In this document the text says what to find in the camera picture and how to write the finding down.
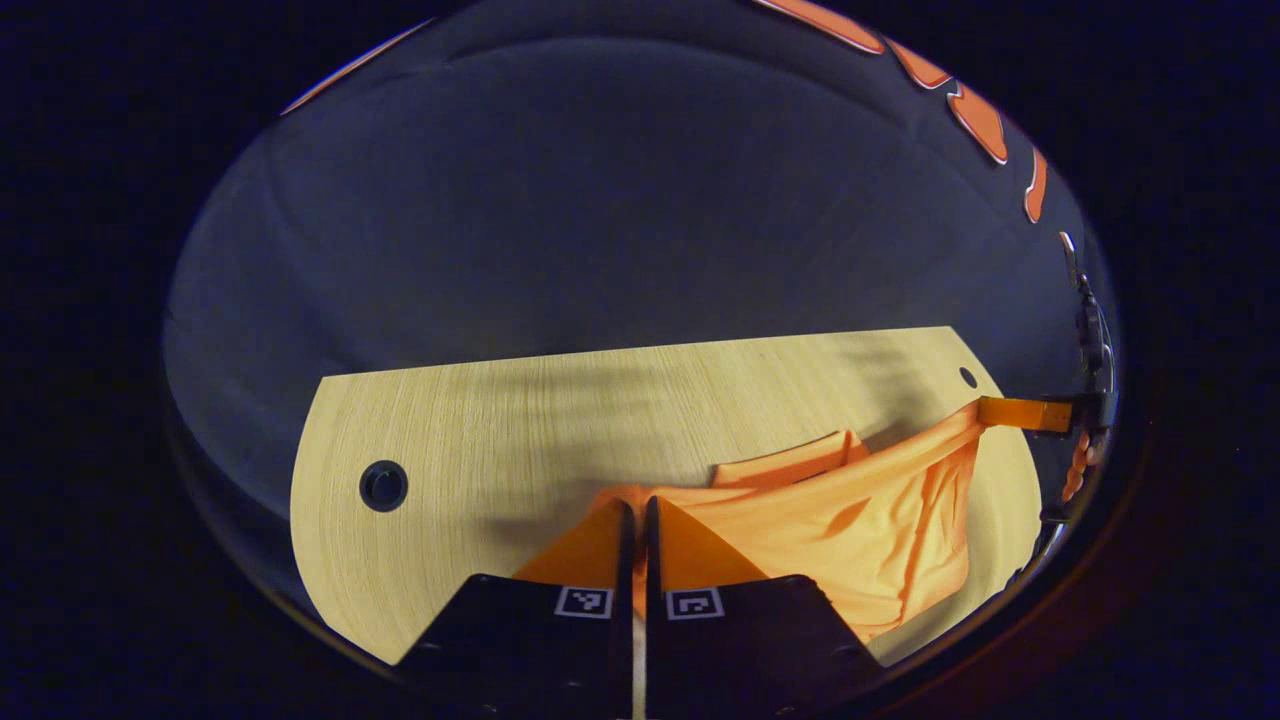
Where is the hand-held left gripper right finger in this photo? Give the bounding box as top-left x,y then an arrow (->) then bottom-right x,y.
645,495 -> 886,716

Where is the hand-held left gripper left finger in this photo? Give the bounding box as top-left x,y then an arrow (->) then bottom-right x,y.
395,497 -> 637,716

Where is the orange T-shirt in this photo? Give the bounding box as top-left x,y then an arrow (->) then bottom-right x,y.
590,405 -> 986,641

